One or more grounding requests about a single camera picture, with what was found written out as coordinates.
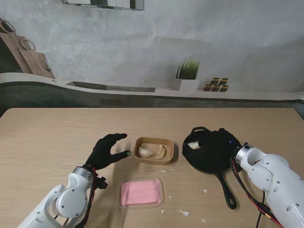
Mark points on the small wooden cutting board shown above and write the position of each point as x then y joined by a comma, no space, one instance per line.
47,70

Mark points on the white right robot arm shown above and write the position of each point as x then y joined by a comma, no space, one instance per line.
275,178

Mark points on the large white paper scrap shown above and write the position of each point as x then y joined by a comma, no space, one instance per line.
184,213

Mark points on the small dark spice jar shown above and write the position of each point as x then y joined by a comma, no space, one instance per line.
215,88
224,88
215,81
207,88
223,81

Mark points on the brown paper food container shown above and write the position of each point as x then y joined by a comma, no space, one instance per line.
154,162

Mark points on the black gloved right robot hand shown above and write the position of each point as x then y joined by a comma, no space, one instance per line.
221,145

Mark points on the green grass plant white pot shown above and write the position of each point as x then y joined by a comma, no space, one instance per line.
187,71

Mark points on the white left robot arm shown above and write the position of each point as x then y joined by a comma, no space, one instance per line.
71,202

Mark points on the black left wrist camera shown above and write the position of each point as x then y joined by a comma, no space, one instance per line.
101,183

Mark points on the black cast iron skillet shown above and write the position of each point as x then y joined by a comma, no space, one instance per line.
194,159

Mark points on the large wooden cutting board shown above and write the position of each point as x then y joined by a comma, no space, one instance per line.
12,50

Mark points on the clear plastic lid pink insert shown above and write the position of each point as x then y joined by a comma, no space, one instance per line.
140,192

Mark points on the medium wooden cutting board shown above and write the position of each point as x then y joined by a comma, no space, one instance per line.
33,61

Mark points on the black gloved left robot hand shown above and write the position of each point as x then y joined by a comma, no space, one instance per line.
102,154

